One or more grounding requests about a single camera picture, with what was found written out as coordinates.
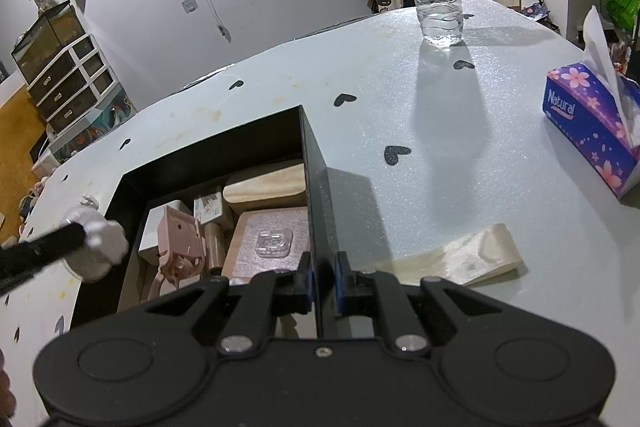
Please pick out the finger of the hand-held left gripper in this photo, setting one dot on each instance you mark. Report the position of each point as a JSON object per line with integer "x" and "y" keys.
{"x": 45, "y": 247}

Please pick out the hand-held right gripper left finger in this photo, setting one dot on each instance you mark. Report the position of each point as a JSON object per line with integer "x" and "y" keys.
{"x": 306, "y": 278}

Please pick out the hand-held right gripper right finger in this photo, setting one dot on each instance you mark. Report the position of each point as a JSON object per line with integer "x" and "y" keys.
{"x": 342, "y": 278}

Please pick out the white plug adapter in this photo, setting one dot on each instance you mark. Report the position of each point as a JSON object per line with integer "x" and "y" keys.
{"x": 102, "y": 242}

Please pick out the clear hook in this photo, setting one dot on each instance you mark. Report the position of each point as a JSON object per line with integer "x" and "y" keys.
{"x": 250, "y": 247}

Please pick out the black cardboard box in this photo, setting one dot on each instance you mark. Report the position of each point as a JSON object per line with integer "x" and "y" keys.
{"x": 315, "y": 197}

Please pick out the pink phone holder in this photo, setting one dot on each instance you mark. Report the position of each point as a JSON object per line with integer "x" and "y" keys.
{"x": 180, "y": 237}

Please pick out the brown cylinder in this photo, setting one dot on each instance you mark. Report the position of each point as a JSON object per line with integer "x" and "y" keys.
{"x": 215, "y": 247}

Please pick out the oval wooden-lid case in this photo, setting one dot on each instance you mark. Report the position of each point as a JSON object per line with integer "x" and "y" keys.
{"x": 265, "y": 187}

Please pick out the plain white box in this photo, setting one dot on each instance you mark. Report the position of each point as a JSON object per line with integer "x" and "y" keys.
{"x": 150, "y": 232}

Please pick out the small printed box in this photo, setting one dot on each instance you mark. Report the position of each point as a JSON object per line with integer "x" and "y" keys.
{"x": 207, "y": 207}

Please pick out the floral storage box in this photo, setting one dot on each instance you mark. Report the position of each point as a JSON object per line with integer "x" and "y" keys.
{"x": 90, "y": 132}

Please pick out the beige tape strip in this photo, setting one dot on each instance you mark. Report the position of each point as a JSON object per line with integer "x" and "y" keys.
{"x": 475, "y": 252}

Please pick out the white drawer cabinet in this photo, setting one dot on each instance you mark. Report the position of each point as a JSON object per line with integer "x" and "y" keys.
{"x": 65, "y": 82}

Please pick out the glass fish tank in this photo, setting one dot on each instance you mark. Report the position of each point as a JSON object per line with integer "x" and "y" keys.
{"x": 50, "y": 37}

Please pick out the purple floral tissue pack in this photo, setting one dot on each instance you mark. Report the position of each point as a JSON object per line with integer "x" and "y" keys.
{"x": 585, "y": 122}

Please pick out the green plastic bag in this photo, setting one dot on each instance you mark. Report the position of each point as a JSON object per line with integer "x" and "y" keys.
{"x": 622, "y": 2}

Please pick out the square wall hook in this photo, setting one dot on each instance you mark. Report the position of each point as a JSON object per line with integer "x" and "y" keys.
{"x": 188, "y": 4}

